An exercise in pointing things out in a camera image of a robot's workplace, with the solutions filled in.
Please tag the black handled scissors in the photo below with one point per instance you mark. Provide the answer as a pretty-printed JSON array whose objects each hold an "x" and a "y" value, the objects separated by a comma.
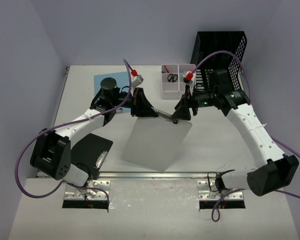
[{"x": 172, "y": 78}]

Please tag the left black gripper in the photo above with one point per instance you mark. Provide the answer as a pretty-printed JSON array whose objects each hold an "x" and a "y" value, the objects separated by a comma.
[{"x": 134, "y": 102}]

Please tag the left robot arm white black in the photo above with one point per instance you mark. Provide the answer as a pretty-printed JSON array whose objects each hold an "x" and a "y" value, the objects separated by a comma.
[{"x": 52, "y": 151}]

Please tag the right white divided organizer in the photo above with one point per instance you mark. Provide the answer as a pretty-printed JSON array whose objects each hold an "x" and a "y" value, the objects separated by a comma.
[{"x": 181, "y": 69}]

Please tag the white clear clipboard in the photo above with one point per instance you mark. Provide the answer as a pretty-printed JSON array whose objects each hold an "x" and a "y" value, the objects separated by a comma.
[{"x": 154, "y": 141}]

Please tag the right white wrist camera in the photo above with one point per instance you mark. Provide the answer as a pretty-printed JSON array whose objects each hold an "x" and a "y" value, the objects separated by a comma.
[{"x": 189, "y": 78}]

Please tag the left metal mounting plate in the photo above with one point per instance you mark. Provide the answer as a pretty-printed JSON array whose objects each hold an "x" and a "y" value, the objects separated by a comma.
[{"x": 95, "y": 190}]

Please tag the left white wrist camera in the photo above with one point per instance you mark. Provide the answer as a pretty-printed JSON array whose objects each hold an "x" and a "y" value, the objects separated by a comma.
[{"x": 136, "y": 79}]

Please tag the black mesh file rack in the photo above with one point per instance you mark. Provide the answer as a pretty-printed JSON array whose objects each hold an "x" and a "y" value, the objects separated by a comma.
[{"x": 233, "y": 43}]

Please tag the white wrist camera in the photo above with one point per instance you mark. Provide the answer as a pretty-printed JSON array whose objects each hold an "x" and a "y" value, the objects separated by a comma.
[
  {"x": 136, "y": 79},
  {"x": 189, "y": 78}
]

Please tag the metal mounting plate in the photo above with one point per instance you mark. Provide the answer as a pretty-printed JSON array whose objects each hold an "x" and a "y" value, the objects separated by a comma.
[
  {"x": 95, "y": 190},
  {"x": 208, "y": 192}
]

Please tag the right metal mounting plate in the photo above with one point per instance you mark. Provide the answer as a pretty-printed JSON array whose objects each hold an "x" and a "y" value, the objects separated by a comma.
[{"x": 208, "y": 192}]

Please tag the left white divided organizer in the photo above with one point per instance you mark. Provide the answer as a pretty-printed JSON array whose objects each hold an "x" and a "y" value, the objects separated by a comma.
[{"x": 169, "y": 91}]

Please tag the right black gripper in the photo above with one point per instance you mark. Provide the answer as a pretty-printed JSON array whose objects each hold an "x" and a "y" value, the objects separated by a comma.
[{"x": 183, "y": 112}]

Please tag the white divided organizer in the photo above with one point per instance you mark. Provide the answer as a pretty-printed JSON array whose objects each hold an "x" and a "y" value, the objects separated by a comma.
[
  {"x": 181, "y": 69},
  {"x": 169, "y": 91}
]

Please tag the black clipboard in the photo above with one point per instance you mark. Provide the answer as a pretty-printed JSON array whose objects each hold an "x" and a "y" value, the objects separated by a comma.
[{"x": 86, "y": 152}]

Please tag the blue clipboard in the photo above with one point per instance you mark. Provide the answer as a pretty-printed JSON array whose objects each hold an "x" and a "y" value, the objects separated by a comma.
[{"x": 108, "y": 95}]

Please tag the aluminium rail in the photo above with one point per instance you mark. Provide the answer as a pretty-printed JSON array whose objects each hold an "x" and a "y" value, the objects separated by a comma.
[{"x": 144, "y": 175}]

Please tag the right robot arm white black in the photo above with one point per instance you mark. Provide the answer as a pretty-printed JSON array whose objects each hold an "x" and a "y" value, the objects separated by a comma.
[{"x": 274, "y": 168}]

